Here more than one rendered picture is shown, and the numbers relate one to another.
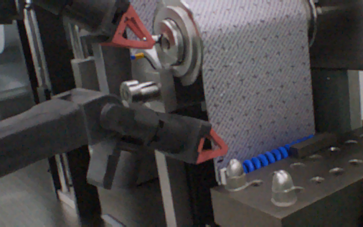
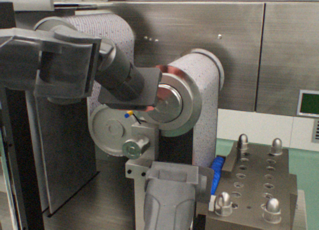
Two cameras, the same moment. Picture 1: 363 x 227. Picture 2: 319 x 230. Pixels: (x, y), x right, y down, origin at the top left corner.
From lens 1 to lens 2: 0.55 m
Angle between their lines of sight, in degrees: 34
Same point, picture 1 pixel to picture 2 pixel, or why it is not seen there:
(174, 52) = (175, 113)
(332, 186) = (282, 199)
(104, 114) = (204, 187)
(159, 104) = (148, 153)
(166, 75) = (156, 130)
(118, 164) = not seen: hidden behind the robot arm
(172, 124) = not seen: hidden behind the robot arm
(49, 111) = (184, 199)
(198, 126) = (211, 173)
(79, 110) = (195, 190)
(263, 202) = (261, 222)
